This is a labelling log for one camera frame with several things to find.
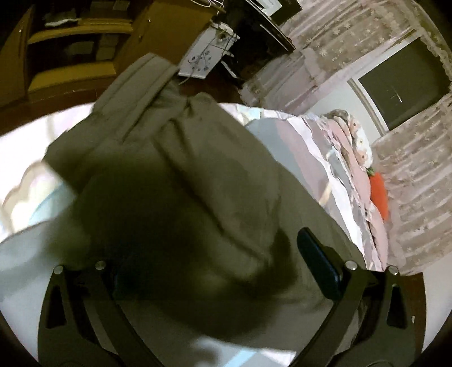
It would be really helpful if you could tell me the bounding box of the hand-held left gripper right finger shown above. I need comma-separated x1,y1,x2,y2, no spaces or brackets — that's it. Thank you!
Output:
297,227,415,358

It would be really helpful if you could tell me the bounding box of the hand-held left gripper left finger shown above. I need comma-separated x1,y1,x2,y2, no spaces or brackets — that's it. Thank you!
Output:
37,261,136,340

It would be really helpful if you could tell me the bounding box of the olive grey large garment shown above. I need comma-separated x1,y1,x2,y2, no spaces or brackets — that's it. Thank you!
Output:
42,53,375,358

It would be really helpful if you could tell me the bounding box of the orange carrot plush pillow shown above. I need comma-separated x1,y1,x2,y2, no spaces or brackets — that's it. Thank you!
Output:
366,167,391,222

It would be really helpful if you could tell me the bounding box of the floral lace curtain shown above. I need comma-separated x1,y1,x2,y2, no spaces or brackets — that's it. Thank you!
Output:
239,0,428,108
373,93,452,276

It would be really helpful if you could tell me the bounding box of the pastel cloud print blanket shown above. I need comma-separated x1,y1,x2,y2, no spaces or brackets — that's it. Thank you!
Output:
0,166,80,233

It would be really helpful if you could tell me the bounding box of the pink floral blanket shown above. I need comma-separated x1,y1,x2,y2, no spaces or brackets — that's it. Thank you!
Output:
324,109,373,168

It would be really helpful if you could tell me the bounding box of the dark window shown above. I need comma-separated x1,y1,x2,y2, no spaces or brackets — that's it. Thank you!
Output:
348,30,452,134

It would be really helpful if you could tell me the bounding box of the yellow wooden wardrobe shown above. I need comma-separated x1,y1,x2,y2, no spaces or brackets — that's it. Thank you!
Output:
0,0,214,108

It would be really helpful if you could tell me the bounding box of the dark wooden desk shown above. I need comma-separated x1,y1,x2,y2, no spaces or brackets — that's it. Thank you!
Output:
225,0,298,89

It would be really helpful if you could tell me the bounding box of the white floral bedside cabinet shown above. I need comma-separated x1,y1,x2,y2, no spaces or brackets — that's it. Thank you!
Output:
177,21,241,80

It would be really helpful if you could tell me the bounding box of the white cloth on shelf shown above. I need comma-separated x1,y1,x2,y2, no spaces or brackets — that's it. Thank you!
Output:
44,13,84,28

